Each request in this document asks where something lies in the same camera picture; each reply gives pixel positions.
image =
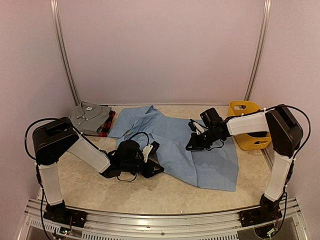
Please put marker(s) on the right aluminium frame post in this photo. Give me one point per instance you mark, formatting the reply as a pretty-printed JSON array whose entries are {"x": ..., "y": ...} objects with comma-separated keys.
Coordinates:
[{"x": 259, "y": 49}]

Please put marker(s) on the left aluminium frame post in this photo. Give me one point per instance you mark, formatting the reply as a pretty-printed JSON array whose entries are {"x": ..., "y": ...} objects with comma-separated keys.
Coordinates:
[{"x": 54, "y": 4}]

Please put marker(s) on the aluminium front rail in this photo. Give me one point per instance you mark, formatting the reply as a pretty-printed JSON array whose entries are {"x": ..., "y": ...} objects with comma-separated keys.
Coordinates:
[{"x": 223, "y": 225}]

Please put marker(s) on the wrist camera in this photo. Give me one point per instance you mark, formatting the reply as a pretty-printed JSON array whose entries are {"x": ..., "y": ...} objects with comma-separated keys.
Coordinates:
[
  {"x": 196, "y": 127},
  {"x": 150, "y": 150}
]

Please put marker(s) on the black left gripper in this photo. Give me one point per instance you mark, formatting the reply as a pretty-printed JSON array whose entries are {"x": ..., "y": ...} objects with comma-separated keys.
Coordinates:
[{"x": 149, "y": 172}]

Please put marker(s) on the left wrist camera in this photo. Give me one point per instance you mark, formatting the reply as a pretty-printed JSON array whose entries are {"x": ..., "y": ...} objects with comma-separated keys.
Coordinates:
[{"x": 150, "y": 150}]

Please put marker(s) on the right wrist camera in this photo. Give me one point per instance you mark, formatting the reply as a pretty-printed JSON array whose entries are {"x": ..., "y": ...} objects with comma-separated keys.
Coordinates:
[{"x": 196, "y": 127}]

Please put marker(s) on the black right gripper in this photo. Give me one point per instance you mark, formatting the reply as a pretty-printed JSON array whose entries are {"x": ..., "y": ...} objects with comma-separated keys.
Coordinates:
[{"x": 195, "y": 143}]

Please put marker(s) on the grey denim shirt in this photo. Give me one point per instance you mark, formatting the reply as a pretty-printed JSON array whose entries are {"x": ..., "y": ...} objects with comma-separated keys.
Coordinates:
[{"x": 90, "y": 118}]

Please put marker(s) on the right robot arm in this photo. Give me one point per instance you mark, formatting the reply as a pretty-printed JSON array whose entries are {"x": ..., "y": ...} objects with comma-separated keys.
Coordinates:
[{"x": 286, "y": 136}]

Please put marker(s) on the red black plaid shirt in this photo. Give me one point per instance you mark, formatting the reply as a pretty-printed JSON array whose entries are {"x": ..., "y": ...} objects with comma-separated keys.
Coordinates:
[{"x": 104, "y": 130}]

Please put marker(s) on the aluminium frame post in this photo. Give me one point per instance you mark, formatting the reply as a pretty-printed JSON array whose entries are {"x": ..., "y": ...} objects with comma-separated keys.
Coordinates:
[
  {"x": 259, "y": 49},
  {"x": 54, "y": 4}
]

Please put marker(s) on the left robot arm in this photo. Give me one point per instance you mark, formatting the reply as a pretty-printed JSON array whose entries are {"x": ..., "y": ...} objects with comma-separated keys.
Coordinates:
[{"x": 57, "y": 137}]

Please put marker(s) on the yellow plastic basket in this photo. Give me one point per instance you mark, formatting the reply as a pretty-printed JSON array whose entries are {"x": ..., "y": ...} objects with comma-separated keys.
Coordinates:
[{"x": 249, "y": 141}]

